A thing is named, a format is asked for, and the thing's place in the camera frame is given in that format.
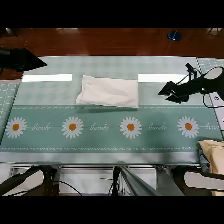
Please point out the silver frame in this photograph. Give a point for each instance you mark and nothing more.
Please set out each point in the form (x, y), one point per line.
(140, 181)

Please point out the beige garment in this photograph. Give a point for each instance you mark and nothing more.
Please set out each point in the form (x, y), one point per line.
(213, 156)

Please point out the white shirt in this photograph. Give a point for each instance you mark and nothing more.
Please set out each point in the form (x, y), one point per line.
(108, 91)

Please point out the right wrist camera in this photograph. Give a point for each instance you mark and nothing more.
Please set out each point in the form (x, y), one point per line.
(191, 70)

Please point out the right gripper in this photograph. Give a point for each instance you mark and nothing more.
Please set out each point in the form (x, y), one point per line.
(191, 87)

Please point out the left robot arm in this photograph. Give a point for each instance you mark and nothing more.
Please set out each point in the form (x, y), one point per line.
(16, 60)

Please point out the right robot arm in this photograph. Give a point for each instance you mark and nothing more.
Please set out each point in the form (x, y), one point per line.
(213, 85)

